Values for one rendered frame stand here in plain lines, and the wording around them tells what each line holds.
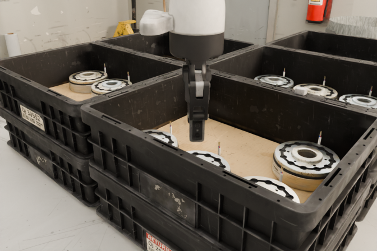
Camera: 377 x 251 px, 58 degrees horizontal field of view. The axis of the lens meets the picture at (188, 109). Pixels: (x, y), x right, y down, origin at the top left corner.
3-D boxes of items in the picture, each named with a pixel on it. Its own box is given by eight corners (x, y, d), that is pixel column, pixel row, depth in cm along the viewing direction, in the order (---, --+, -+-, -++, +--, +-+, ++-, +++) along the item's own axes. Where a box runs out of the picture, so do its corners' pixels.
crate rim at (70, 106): (193, 77, 77) (193, 66, 76) (77, 119, 57) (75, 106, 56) (92, 49, 101) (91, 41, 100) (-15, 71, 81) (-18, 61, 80)
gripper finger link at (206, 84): (188, 78, 43) (187, 113, 47) (189, 87, 41) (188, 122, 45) (210, 78, 43) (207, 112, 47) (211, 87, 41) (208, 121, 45)
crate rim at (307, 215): (387, 130, 53) (391, 116, 52) (306, 238, 32) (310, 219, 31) (193, 77, 77) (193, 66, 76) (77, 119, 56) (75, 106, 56)
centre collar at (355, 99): (378, 102, 75) (378, 99, 75) (372, 108, 72) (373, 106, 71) (354, 96, 78) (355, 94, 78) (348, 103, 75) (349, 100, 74)
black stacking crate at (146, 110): (372, 181, 57) (388, 120, 52) (293, 304, 36) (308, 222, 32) (193, 115, 81) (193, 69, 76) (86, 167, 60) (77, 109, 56)
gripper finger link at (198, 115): (191, 105, 47) (191, 136, 49) (193, 114, 45) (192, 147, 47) (202, 105, 47) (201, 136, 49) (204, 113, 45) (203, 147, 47)
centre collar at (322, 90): (329, 90, 82) (329, 88, 82) (321, 96, 78) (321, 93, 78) (309, 86, 85) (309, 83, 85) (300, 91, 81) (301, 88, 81)
